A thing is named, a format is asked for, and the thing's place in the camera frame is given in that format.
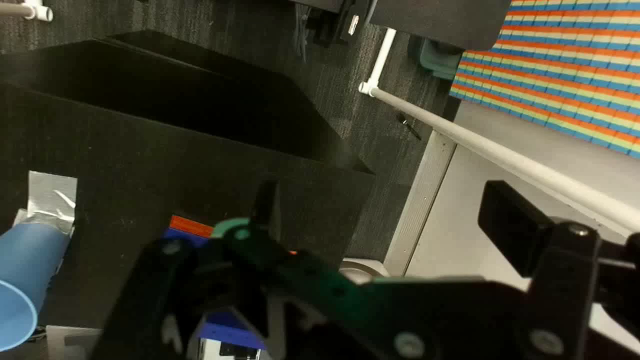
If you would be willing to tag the short white pipe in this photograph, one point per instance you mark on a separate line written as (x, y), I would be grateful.
(380, 58)

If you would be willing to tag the colourful striped mat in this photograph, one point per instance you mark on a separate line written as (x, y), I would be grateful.
(567, 67)

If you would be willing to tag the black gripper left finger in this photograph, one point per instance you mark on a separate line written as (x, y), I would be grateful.
(312, 292)

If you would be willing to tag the dark grey box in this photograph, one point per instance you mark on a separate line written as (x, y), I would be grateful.
(440, 21)

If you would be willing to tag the blue plastic cup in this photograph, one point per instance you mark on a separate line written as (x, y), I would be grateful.
(27, 266)

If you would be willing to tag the blue toy block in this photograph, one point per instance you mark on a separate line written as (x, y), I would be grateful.
(180, 239)
(231, 331)

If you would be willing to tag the white flat panel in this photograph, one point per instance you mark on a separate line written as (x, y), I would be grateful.
(452, 212)

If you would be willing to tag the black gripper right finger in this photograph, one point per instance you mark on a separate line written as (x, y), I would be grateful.
(567, 286)

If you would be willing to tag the black storage bin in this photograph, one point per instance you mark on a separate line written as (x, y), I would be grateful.
(201, 86)

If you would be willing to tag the teal plastic object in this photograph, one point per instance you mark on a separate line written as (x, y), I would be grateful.
(436, 61)

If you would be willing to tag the white pipe end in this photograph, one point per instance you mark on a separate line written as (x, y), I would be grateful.
(31, 11)

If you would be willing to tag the silver tape patch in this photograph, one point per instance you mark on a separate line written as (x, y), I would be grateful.
(53, 197)

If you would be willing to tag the long white pipe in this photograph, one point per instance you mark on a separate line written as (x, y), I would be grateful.
(507, 159)

